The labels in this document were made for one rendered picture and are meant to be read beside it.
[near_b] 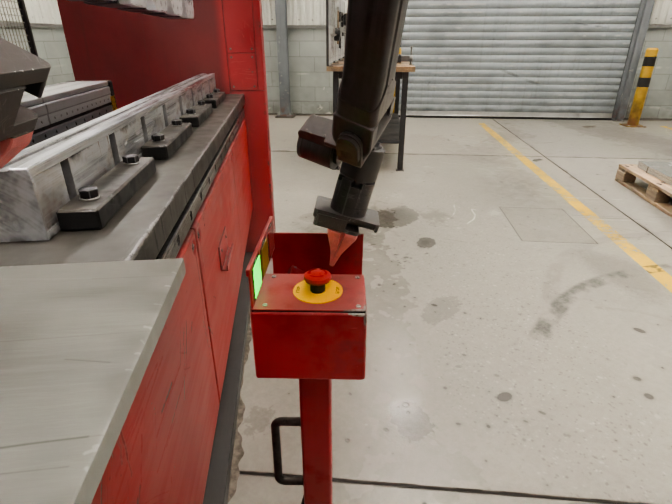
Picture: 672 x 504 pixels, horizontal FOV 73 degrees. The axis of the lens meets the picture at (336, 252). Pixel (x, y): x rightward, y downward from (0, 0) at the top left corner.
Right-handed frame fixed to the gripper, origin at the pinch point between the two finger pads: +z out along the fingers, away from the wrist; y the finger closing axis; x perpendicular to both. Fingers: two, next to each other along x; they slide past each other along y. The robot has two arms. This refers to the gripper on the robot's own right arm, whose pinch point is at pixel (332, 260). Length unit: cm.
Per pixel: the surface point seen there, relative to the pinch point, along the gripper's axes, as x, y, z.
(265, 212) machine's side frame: -158, 29, 60
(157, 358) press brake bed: 17.7, 20.9, 12.7
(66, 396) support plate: 55, 12, -20
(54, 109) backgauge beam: -48, 74, 2
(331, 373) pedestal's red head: 15.3, -3.2, 10.2
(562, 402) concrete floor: -52, -93, 56
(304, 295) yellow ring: 11.7, 3.4, 0.8
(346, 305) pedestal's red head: 14.0, -2.4, -0.6
